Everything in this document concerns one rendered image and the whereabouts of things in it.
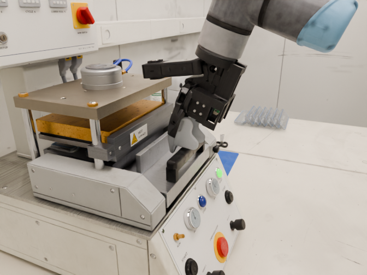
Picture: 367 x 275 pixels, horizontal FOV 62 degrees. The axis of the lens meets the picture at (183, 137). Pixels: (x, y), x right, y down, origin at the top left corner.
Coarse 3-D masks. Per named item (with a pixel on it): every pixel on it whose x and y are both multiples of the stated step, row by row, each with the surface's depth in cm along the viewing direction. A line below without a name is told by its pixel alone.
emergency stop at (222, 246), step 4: (220, 240) 63; (224, 240) 64; (220, 244) 62; (224, 244) 64; (220, 248) 62; (224, 248) 63; (228, 248) 65; (220, 252) 62; (224, 252) 63; (224, 256) 63
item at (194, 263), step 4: (192, 260) 53; (188, 264) 52; (192, 264) 52; (196, 264) 53; (188, 268) 52; (192, 268) 52; (196, 268) 53; (188, 272) 51; (192, 272) 52; (196, 272) 53
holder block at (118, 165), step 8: (152, 136) 67; (144, 144) 64; (48, 152) 60; (56, 152) 59; (64, 152) 59; (80, 152) 59; (136, 152) 61; (88, 160) 56; (104, 160) 56; (120, 160) 57; (128, 160) 59; (120, 168) 57
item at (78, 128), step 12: (132, 108) 64; (144, 108) 64; (156, 108) 66; (36, 120) 58; (48, 120) 57; (60, 120) 57; (72, 120) 57; (84, 120) 57; (108, 120) 57; (120, 120) 57; (132, 120) 58; (48, 132) 58; (60, 132) 56; (72, 132) 55; (84, 132) 54; (108, 132) 52; (72, 144) 56; (84, 144) 55
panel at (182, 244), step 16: (208, 176) 68; (224, 176) 75; (192, 192) 60; (224, 192) 73; (176, 208) 54; (208, 208) 64; (224, 208) 70; (176, 224) 53; (208, 224) 62; (224, 224) 68; (176, 240) 51; (192, 240) 56; (208, 240) 61; (176, 256) 51; (192, 256) 55; (208, 256) 59
